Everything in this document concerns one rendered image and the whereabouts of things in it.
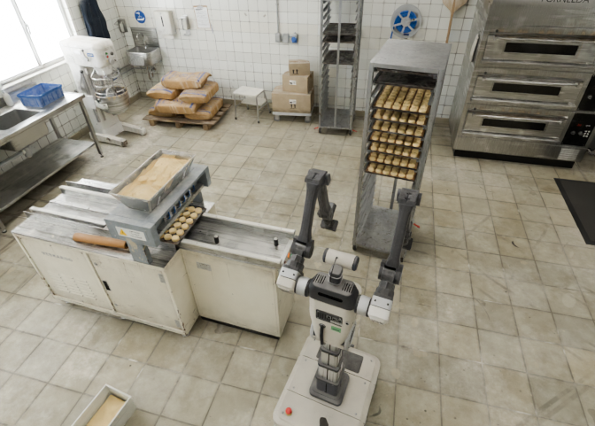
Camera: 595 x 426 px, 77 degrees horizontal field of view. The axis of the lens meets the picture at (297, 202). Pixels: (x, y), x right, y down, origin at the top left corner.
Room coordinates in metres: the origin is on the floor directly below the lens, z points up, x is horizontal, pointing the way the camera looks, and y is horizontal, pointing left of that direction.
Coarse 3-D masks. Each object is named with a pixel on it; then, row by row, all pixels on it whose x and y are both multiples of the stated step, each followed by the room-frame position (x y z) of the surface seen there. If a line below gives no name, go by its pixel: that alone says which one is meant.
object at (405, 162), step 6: (372, 156) 2.62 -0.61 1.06; (378, 156) 2.66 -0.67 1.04; (384, 156) 2.62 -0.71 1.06; (390, 156) 2.62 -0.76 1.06; (396, 156) 2.63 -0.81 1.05; (384, 162) 2.56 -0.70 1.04; (390, 162) 2.54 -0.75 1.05; (396, 162) 2.52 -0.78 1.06; (402, 162) 2.52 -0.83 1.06; (408, 162) 2.55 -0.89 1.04; (414, 162) 2.52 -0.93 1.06; (414, 168) 2.46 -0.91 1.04
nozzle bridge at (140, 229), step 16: (192, 176) 2.21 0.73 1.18; (208, 176) 2.33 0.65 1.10; (176, 192) 2.02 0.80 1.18; (192, 192) 2.20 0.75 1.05; (128, 208) 1.86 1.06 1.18; (160, 208) 1.85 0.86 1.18; (112, 224) 1.75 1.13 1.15; (128, 224) 1.71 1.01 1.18; (144, 224) 1.70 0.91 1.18; (160, 224) 1.86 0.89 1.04; (128, 240) 1.73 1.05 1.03; (144, 240) 1.69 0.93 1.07; (144, 256) 1.70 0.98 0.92
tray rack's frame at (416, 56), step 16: (384, 48) 2.90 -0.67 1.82; (400, 48) 2.90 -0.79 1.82; (416, 48) 2.89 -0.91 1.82; (432, 48) 2.88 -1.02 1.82; (448, 48) 2.86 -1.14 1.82; (384, 64) 2.54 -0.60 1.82; (400, 64) 2.53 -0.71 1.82; (416, 64) 2.52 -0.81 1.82; (432, 64) 2.51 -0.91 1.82; (432, 128) 2.96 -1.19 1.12; (384, 208) 3.08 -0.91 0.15; (368, 224) 2.84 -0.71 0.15; (384, 224) 2.83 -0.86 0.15; (368, 240) 2.61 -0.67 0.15; (384, 240) 2.60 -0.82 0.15
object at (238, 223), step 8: (64, 192) 2.52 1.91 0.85; (72, 192) 2.49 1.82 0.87; (80, 192) 2.47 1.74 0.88; (88, 192) 2.44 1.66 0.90; (96, 192) 2.44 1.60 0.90; (104, 200) 2.40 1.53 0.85; (112, 200) 2.37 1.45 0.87; (208, 216) 2.11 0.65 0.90; (216, 216) 2.10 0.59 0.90; (224, 216) 2.10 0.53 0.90; (224, 224) 2.07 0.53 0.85; (232, 224) 2.05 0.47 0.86; (240, 224) 2.03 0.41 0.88; (248, 224) 2.01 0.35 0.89; (256, 224) 2.00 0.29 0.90; (264, 224) 2.00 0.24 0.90; (264, 232) 1.98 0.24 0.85; (272, 232) 1.96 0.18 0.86; (280, 232) 1.94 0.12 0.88; (288, 232) 1.92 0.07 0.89
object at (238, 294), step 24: (192, 240) 1.92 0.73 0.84; (216, 240) 1.88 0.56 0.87; (240, 240) 1.91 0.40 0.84; (264, 240) 1.90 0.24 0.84; (288, 240) 1.90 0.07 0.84; (192, 264) 1.82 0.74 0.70; (216, 264) 1.76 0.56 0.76; (240, 264) 1.71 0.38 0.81; (192, 288) 1.84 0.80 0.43; (216, 288) 1.78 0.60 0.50; (240, 288) 1.72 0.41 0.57; (264, 288) 1.66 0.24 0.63; (216, 312) 1.79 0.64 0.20; (240, 312) 1.73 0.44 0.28; (264, 312) 1.67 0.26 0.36; (288, 312) 1.81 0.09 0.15
